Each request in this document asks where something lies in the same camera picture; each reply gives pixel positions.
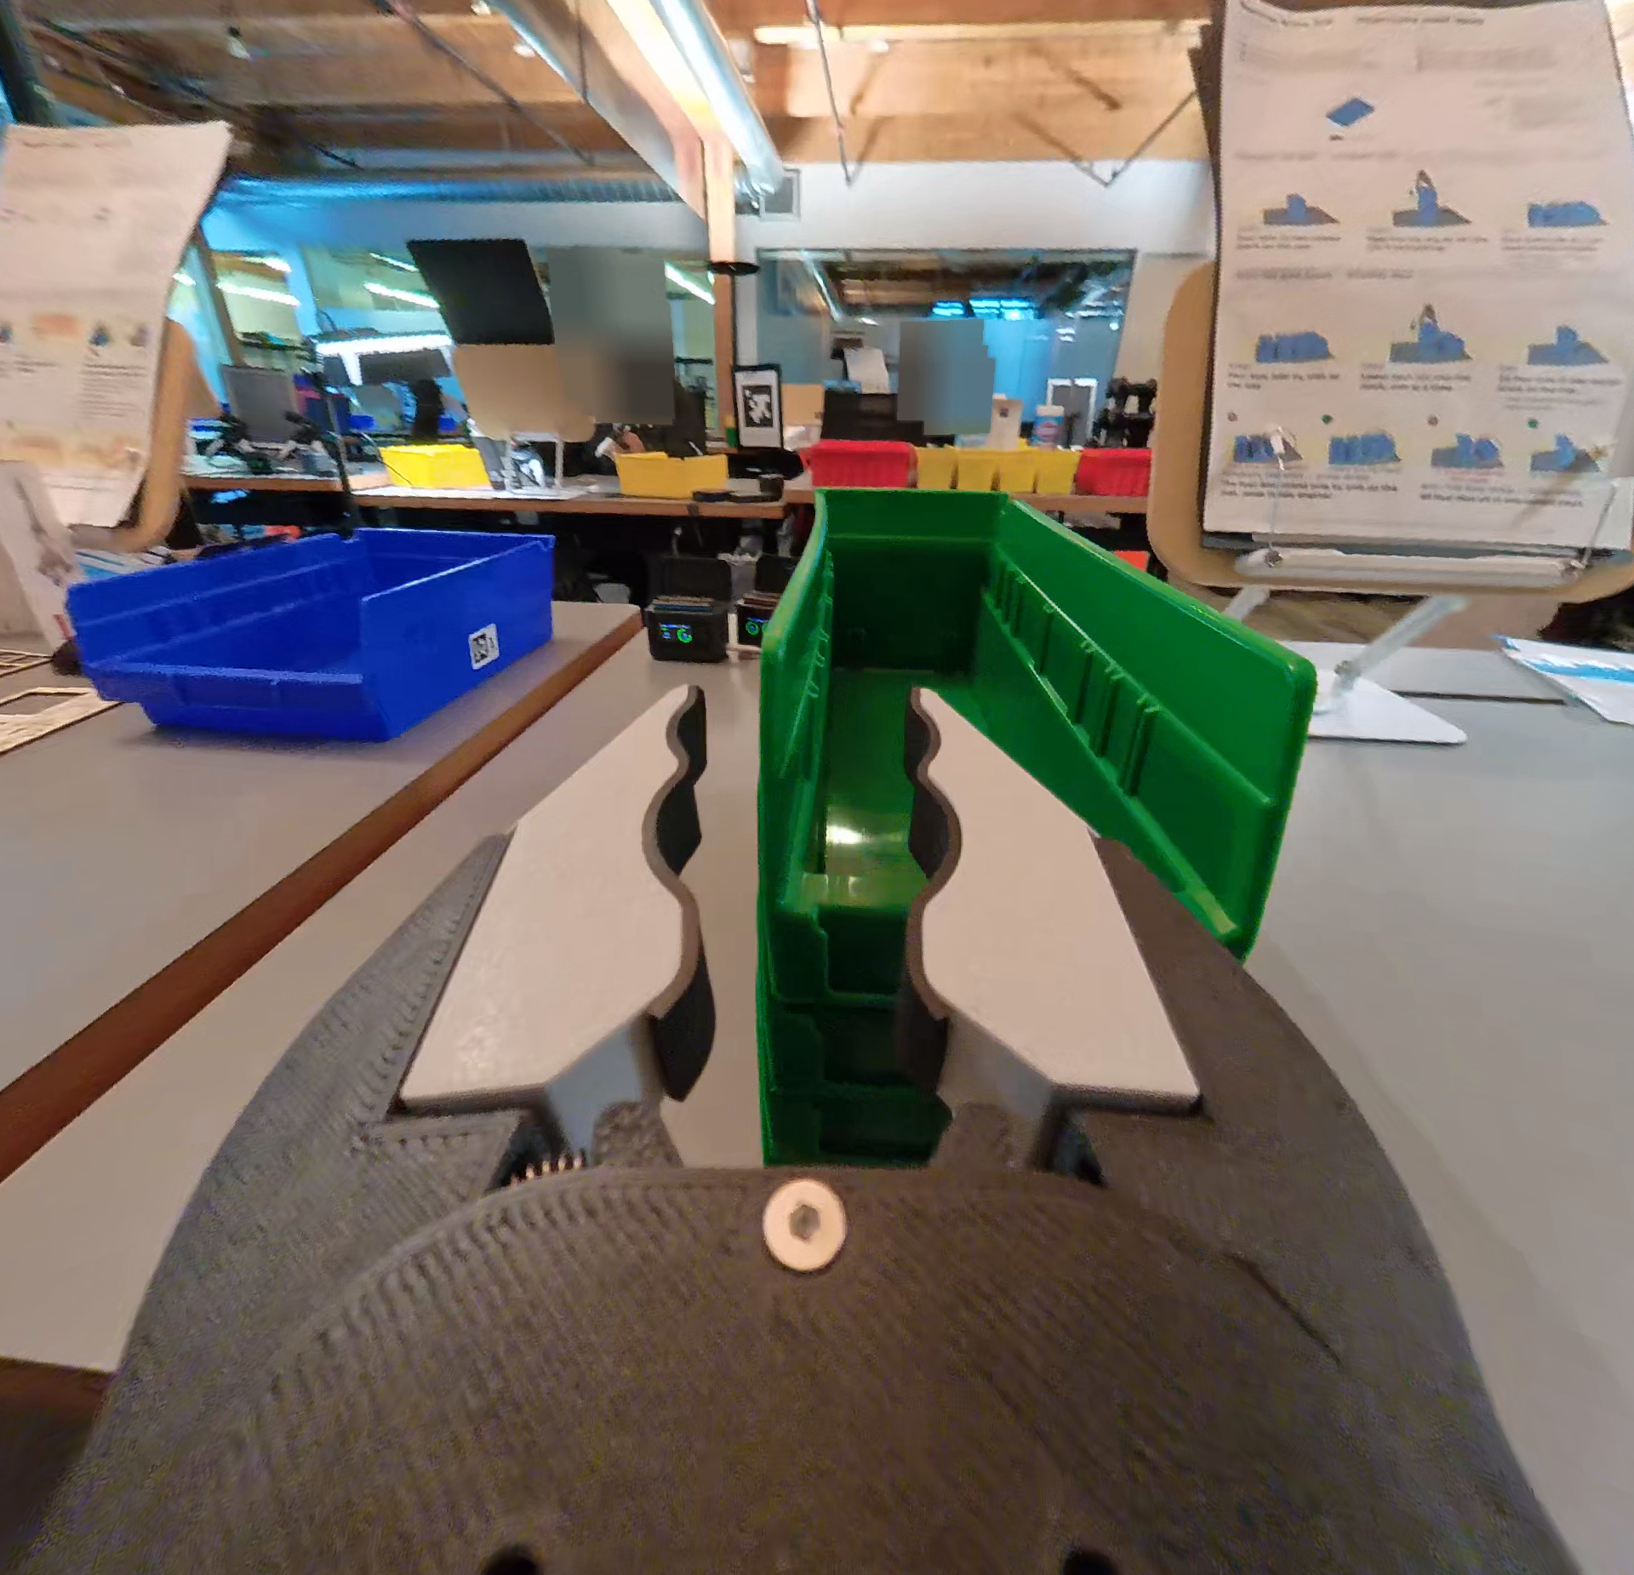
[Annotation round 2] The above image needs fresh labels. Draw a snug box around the white paper with blue print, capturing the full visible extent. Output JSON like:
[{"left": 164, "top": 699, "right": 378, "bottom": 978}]
[{"left": 1498, "top": 633, "right": 1634, "bottom": 725}]

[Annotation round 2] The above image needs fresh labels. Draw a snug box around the white card with tower drawing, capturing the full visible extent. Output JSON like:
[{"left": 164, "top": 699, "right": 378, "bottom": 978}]
[{"left": 0, "top": 457, "right": 85, "bottom": 658}]

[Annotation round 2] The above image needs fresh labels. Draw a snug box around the grey desk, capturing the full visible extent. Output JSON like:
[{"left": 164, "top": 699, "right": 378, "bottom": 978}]
[
  {"left": 0, "top": 598, "right": 646, "bottom": 1181},
  {"left": 0, "top": 598, "right": 1634, "bottom": 1575}
]

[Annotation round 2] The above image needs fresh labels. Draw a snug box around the silver ventilation duct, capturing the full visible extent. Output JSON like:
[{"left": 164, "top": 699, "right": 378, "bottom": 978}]
[{"left": 434, "top": 0, "right": 787, "bottom": 198}]

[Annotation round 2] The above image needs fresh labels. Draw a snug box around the black hanging panel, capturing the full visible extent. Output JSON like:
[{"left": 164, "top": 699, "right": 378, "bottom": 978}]
[{"left": 406, "top": 238, "right": 560, "bottom": 348}]

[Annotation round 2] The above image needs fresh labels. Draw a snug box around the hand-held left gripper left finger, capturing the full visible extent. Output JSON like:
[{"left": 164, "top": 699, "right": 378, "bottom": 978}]
[{"left": 396, "top": 682, "right": 717, "bottom": 1160}]

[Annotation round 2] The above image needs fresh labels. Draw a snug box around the printed instruction sheet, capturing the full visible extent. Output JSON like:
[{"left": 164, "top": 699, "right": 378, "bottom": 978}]
[
  {"left": 1201, "top": 0, "right": 1634, "bottom": 553},
  {"left": 0, "top": 120, "right": 235, "bottom": 478}
]

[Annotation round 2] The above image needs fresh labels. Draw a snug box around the black device with green lights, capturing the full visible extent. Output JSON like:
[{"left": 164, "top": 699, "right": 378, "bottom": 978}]
[
  {"left": 734, "top": 557, "right": 803, "bottom": 652},
  {"left": 642, "top": 557, "right": 734, "bottom": 665}
]

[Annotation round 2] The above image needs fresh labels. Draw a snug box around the blue plastic bin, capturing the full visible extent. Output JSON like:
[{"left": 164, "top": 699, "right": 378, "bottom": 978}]
[{"left": 64, "top": 528, "right": 560, "bottom": 746}]

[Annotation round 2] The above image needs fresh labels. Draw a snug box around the instruction sheet on stand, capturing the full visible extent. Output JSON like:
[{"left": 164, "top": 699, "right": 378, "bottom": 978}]
[{"left": 1145, "top": 0, "right": 1634, "bottom": 746}]

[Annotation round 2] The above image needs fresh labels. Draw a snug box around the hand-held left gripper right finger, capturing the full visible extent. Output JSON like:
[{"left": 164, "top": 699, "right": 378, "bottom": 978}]
[{"left": 905, "top": 684, "right": 1207, "bottom": 1166}]

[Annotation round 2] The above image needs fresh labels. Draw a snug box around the long wooden workbench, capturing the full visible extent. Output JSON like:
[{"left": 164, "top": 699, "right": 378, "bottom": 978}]
[{"left": 184, "top": 467, "right": 1150, "bottom": 519}]

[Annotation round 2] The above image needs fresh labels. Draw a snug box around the yellow plastic bin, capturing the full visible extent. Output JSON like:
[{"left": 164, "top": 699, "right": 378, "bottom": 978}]
[
  {"left": 379, "top": 442, "right": 496, "bottom": 491},
  {"left": 616, "top": 452, "right": 732, "bottom": 498}
]

